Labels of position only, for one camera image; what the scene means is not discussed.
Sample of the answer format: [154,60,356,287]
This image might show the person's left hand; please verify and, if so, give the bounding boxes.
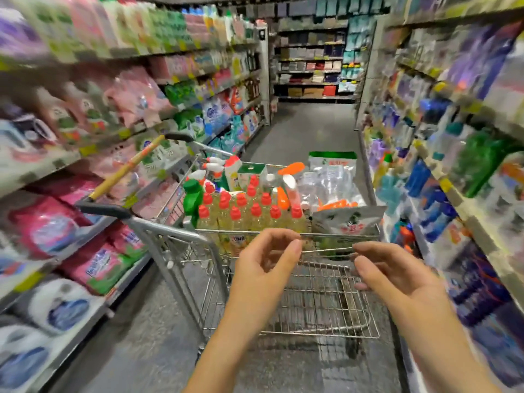
[219,227,306,324]

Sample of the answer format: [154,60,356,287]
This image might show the person's right hand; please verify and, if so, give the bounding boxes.
[350,241,447,341]

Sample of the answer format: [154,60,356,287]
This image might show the cluster of yellow red-capped bottles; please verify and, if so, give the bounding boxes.
[195,174,309,255]

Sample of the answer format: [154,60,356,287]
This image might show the large green white cleaner pouch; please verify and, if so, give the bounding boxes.
[237,162,268,190]
[308,151,359,174]
[311,204,388,239]

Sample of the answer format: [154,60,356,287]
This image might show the cluster of blue cleaner bottles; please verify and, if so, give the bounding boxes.
[405,158,460,242]

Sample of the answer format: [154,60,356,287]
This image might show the cluster of teal cleaner bottles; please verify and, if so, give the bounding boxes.
[377,168,409,213]

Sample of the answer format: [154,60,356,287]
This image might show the green capped cleaner bottle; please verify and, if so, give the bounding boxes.
[182,178,206,219]

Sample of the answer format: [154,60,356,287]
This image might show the white red-tipped spray bottle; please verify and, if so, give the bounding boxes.
[223,155,242,192]

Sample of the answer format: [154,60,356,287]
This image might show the clear-wrapped orange-trigger spray pack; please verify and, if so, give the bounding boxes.
[277,162,363,215]

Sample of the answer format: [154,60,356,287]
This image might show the row of purple cleaner bottles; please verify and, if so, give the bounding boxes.
[367,136,390,177]

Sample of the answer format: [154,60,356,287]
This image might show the cluster of green cleaner bottles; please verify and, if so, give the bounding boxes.
[454,130,524,200]

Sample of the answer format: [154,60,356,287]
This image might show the row of teal blue pouches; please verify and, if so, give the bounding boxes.
[200,94,265,156]

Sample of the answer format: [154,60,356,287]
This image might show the row of green white pouches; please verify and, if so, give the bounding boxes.
[135,106,210,172]

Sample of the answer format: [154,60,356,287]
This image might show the stack of pink detergent pouches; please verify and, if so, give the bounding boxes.
[0,65,177,295]

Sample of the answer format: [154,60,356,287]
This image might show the stack of white blue pouches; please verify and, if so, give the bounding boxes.
[0,274,103,390]

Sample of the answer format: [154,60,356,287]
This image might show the person's right forearm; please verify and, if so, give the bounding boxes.
[397,302,504,393]

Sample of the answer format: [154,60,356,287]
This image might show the grey shopping cart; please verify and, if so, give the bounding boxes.
[74,130,388,342]

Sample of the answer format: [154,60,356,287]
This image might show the distant store shelving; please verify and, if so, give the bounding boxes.
[269,0,370,103]

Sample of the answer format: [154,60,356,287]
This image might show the store shelving with refill pouches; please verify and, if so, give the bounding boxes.
[0,0,271,393]

